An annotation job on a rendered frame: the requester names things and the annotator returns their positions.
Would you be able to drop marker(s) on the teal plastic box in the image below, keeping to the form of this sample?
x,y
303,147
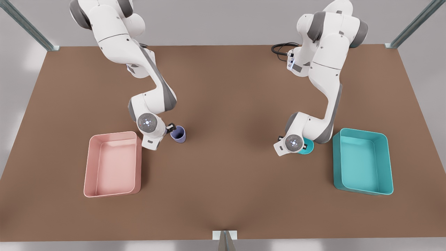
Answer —
x,y
362,162

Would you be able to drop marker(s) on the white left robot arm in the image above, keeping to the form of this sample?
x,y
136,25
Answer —
x,y
327,52

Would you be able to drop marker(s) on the teal bowl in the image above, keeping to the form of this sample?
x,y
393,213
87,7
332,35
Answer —
x,y
307,146

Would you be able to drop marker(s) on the silver frame post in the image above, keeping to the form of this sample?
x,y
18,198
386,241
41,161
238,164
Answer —
x,y
225,240
26,25
413,25

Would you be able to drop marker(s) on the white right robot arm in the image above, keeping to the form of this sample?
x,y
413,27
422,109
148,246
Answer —
x,y
118,42

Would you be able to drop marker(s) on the purple cup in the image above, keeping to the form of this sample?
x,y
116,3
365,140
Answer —
x,y
178,134

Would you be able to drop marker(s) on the pink plastic box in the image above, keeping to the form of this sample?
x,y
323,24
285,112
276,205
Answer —
x,y
115,164

